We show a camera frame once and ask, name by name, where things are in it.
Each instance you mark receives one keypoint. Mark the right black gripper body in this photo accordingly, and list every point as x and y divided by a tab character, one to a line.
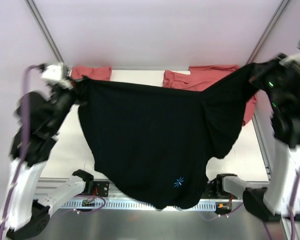
258	74

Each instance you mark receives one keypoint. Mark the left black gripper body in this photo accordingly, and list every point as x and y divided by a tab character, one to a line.
71	90

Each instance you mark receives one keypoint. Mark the black t shirt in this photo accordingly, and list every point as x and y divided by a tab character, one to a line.
154	143

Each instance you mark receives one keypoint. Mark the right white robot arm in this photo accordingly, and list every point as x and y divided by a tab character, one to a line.
281	198

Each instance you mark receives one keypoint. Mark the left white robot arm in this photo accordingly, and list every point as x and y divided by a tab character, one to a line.
40	119

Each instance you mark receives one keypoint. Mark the folded red t shirt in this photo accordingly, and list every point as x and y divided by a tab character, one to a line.
95	73

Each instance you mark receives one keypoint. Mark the crumpled red t shirt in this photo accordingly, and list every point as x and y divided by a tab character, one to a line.
190	80

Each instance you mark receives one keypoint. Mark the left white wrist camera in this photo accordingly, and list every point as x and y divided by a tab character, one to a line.
57	74

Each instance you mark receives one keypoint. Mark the aluminium front rail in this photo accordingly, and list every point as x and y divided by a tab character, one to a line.
160	192

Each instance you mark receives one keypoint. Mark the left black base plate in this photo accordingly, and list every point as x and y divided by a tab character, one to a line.
97	188

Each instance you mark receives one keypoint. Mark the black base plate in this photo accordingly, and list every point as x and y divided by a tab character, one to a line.
210	193
97	188

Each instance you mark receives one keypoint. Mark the white slotted cable duct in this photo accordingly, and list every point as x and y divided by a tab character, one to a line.
125	204

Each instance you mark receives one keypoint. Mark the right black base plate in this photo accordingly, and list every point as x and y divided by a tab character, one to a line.
210	193

